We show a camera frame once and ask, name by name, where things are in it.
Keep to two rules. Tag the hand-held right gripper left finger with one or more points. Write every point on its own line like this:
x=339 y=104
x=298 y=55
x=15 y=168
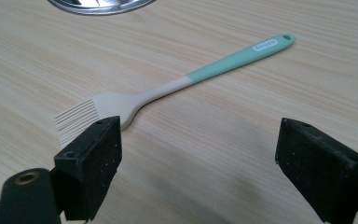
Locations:
x=88 y=168

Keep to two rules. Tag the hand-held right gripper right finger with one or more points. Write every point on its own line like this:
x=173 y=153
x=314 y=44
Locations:
x=320 y=168

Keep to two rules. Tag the white and teal silicone brush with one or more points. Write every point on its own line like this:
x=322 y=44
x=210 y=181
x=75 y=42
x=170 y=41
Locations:
x=155 y=95

